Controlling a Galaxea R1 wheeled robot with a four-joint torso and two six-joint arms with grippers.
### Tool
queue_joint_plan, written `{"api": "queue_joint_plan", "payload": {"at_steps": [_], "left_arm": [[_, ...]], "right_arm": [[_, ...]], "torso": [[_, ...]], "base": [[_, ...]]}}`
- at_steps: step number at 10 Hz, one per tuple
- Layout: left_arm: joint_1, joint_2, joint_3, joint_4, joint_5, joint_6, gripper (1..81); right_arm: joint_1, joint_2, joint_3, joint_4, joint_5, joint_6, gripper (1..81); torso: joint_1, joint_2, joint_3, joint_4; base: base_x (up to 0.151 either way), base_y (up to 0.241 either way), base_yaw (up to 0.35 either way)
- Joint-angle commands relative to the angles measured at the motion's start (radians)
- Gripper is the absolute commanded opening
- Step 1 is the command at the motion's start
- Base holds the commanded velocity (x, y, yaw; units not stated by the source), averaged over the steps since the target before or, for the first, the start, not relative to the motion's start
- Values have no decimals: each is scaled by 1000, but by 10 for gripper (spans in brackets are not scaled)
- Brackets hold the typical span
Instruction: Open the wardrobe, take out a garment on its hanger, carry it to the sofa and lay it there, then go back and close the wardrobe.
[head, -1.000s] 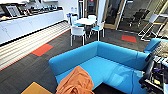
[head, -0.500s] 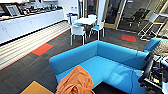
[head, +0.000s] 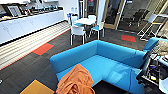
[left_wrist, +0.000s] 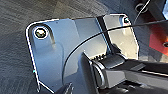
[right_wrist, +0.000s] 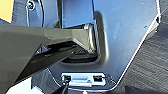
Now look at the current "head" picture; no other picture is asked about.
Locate orange printed hoodie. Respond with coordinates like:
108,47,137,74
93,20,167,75
54,63,96,94

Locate white chair blue seat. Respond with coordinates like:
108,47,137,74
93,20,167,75
89,20,107,41

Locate white round table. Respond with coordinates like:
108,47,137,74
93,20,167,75
73,18,98,26

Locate blue corner sofa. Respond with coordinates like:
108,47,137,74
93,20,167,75
49,36,168,94

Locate wooden glass door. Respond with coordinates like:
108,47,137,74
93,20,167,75
103,0,127,30
83,0,100,18

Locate black office chair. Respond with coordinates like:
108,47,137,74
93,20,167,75
131,11,146,26

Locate white kitchen counter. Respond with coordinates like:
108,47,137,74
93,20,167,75
0,9,66,46

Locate black equipment cart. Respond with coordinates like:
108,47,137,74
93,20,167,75
135,49,168,94

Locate white easel stand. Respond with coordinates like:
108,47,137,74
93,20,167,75
136,13,168,41

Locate patterned cushion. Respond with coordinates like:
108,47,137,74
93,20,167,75
151,39,168,56

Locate black framed counter appliance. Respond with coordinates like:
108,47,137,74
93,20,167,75
6,4,23,17

